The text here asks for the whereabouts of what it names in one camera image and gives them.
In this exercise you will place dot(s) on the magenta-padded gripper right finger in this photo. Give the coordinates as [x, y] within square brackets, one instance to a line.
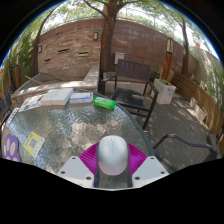
[151, 170]

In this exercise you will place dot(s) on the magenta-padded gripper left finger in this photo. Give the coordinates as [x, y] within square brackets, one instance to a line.
[75, 171]

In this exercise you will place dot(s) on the white computer mouse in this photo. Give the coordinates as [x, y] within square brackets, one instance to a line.
[113, 155]

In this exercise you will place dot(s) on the black metal armchair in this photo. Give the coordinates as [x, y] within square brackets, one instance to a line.
[6, 106]
[186, 140]

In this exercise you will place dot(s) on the yellow code card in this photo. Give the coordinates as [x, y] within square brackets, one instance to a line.
[33, 143]

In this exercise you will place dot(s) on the blue and white tissue pack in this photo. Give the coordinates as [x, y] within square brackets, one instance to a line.
[81, 97]

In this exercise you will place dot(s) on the green wipes pack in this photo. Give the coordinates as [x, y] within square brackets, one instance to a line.
[104, 103]

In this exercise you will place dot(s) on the small white planter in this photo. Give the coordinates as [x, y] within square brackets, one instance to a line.
[201, 112]

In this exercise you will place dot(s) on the white flat box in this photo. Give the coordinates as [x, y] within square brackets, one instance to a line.
[58, 96]

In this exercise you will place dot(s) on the large white planter box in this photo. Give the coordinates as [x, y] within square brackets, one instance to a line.
[165, 90]

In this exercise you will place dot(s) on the colourful printed leaflet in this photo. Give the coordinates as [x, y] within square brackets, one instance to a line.
[30, 103]

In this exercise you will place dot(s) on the white sign plate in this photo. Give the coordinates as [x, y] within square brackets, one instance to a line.
[12, 117]

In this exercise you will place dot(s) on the dark slatted wooden chair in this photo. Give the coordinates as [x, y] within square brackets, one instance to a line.
[133, 70]

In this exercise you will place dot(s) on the thin tree trunk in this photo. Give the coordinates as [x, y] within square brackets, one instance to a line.
[35, 56]
[185, 53]

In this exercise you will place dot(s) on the thick tree trunk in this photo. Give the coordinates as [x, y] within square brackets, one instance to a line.
[107, 43]

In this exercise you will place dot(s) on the wooden lamp post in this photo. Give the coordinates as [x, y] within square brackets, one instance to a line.
[167, 63]
[17, 75]

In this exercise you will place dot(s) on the grey wall mailbox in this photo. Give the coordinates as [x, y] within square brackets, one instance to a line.
[119, 58]

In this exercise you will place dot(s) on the black wall lamp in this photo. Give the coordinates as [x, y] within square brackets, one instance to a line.
[96, 36]
[40, 49]

